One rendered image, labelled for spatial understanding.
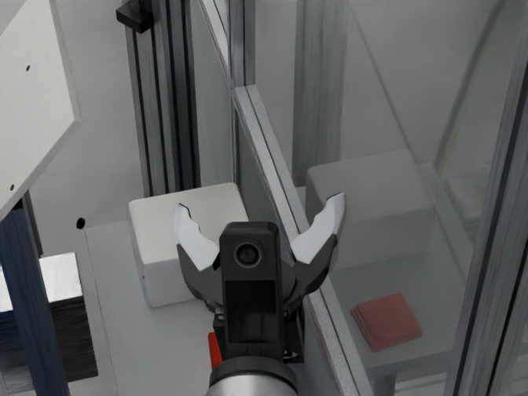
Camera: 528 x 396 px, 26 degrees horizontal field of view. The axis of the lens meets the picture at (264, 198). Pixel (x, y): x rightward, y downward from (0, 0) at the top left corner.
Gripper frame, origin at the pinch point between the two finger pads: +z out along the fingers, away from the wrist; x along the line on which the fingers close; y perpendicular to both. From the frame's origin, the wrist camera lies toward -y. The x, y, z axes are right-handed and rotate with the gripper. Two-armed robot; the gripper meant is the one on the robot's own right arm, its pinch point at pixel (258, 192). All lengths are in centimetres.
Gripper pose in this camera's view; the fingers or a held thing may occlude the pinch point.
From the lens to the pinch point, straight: 103.0
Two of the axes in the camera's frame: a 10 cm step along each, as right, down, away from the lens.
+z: 0.3, -7.4, 6.7
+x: 9.9, -0.7, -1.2
